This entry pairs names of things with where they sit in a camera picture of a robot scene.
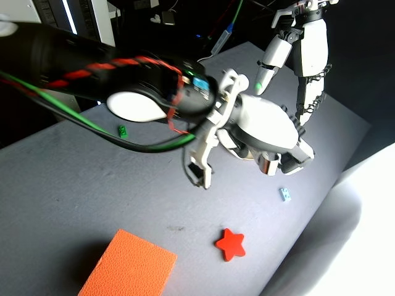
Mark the blue toy brick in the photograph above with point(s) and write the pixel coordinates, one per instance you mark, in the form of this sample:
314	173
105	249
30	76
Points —
285	194

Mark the white adapter with blue plug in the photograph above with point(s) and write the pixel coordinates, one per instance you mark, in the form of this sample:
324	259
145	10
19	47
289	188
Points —
220	40

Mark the red wooden star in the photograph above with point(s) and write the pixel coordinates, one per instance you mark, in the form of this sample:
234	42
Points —
230	245

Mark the green toy brick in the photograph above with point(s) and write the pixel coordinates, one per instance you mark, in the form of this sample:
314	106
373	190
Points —
123	131

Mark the small silver box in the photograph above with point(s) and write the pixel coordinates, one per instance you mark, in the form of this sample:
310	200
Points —
168	18

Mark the grey table cloth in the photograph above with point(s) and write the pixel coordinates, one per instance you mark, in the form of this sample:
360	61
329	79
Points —
92	191

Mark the white equipment cabinet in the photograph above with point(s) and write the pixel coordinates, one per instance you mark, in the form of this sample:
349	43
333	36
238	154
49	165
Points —
103	18

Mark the orange block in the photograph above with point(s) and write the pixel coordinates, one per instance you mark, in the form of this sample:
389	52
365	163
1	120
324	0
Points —
129	265

